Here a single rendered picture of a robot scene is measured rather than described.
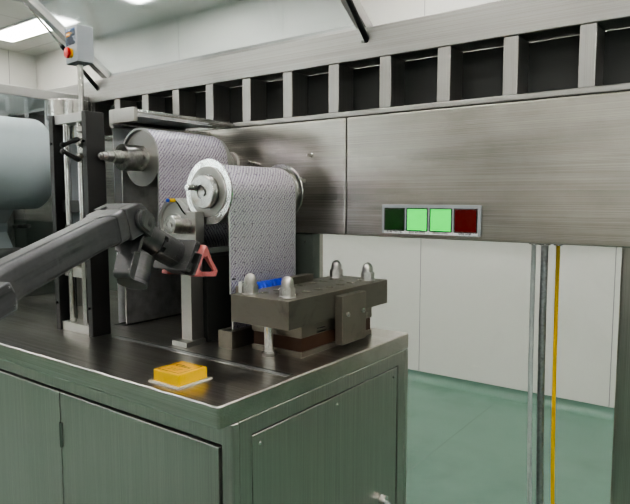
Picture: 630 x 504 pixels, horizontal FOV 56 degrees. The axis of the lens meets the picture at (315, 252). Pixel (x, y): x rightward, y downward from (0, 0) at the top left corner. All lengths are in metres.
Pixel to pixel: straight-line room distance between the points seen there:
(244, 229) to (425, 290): 2.79
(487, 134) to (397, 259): 2.82
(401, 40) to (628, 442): 1.05
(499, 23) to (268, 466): 1.01
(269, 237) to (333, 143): 0.31
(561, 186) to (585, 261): 2.40
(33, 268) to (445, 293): 3.32
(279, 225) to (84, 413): 0.60
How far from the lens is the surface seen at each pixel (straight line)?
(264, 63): 1.74
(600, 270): 3.69
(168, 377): 1.12
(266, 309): 1.24
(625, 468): 1.57
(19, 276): 0.90
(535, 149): 1.34
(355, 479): 1.42
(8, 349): 1.55
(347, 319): 1.34
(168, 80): 2.03
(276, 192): 1.46
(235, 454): 1.06
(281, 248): 1.47
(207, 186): 1.35
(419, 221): 1.42
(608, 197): 1.30
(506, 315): 3.87
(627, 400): 1.52
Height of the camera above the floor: 1.24
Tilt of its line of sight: 5 degrees down
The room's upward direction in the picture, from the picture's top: straight up
